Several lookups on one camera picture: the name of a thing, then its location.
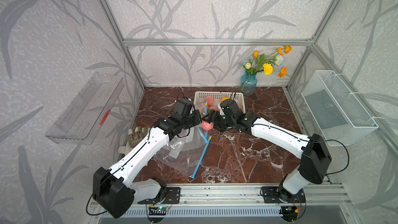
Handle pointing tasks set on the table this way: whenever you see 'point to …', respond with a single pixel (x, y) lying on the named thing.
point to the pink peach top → (210, 100)
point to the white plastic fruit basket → (219, 96)
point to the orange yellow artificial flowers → (260, 64)
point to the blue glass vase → (248, 82)
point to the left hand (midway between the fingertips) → (203, 117)
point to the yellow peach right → (224, 98)
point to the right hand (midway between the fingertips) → (204, 121)
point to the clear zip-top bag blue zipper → (184, 154)
